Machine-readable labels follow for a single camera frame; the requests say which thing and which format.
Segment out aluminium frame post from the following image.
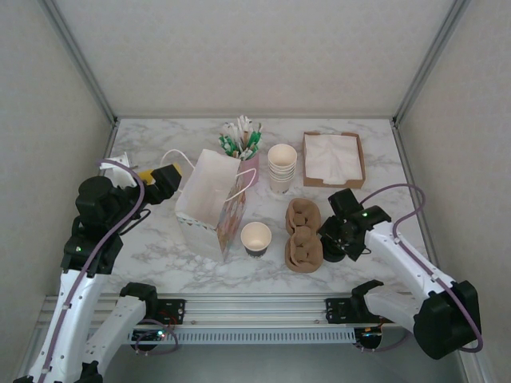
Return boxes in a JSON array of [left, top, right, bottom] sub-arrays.
[[38, 0, 119, 127], [390, 0, 474, 128]]

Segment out brown cardboard tray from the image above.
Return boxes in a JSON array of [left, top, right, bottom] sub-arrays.
[[302, 130, 367, 188]]

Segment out black mount plate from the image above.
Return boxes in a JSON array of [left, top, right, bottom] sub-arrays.
[[153, 298, 187, 326], [325, 297, 360, 325]]

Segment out black left mount plate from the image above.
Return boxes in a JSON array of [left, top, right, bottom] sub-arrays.
[[153, 298, 187, 326]]

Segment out black right mount plate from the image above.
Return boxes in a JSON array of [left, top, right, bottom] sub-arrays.
[[325, 297, 360, 325]]

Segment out thin black cable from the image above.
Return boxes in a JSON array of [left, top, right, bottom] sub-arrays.
[[119, 207, 152, 237]]

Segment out white slotted cable duct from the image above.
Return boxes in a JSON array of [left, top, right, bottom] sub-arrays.
[[129, 329, 356, 345]]

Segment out green wrapped stirrer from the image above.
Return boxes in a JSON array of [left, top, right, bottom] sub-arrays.
[[217, 135, 236, 156], [249, 123, 263, 151]]

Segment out small circuit board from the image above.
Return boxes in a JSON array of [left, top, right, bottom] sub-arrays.
[[131, 329, 168, 343], [357, 326, 384, 344]]

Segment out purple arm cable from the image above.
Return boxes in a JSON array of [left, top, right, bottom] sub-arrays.
[[39, 158, 180, 376], [357, 183, 485, 355]]

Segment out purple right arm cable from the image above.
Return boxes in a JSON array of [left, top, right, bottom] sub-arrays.
[[357, 183, 485, 355]]

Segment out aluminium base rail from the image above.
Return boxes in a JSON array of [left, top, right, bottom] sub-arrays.
[[42, 293, 404, 328]]

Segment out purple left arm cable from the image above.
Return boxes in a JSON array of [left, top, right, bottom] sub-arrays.
[[39, 158, 180, 376]]

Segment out pink cup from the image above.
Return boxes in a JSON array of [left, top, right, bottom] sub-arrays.
[[239, 153, 260, 176]]

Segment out white patterned paper bag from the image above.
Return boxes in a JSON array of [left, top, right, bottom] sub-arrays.
[[159, 148, 259, 263]]

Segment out paper cup with dark sleeve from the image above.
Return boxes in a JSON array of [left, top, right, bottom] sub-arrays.
[[240, 221, 273, 259]]

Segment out aluminium table side rail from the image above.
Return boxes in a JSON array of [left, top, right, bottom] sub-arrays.
[[95, 117, 120, 164], [390, 117, 436, 260]]

